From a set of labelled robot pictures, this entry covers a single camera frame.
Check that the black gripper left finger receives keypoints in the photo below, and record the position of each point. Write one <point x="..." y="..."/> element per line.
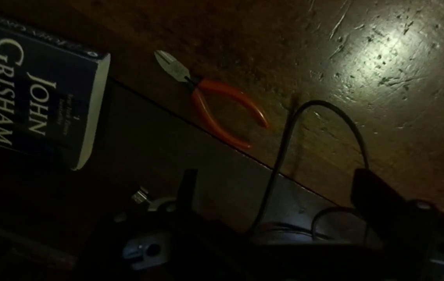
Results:
<point x="187" y="191"/>

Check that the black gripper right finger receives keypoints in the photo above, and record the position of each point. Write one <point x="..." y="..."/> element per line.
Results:
<point x="412" y="229"/>

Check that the dark wooden secretary desk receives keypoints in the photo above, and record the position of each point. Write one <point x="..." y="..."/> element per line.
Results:
<point x="345" y="85"/>

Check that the orange handled pliers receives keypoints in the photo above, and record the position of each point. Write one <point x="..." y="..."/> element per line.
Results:
<point x="207" y="98"/>

